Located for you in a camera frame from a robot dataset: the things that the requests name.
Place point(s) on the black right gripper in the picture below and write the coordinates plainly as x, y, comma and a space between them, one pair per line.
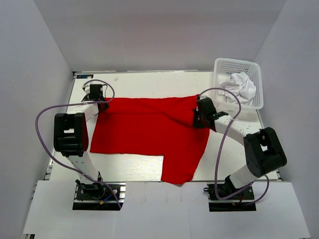
196, 125

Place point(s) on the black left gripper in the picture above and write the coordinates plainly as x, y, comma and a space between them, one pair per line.
106, 106

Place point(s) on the red t-shirt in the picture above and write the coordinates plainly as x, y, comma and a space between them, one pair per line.
153, 127

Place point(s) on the white t-shirt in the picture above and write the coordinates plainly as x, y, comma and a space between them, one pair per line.
241, 86

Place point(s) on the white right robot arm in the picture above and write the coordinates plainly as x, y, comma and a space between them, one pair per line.
263, 150

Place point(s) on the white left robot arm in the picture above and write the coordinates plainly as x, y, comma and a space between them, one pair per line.
71, 137

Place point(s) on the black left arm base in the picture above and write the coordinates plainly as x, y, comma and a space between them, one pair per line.
97, 197

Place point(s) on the blue table label sticker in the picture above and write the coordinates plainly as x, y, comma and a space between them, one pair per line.
85, 76

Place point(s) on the white plastic basket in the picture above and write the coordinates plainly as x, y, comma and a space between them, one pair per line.
224, 67

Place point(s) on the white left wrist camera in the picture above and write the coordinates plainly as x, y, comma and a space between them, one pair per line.
86, 88

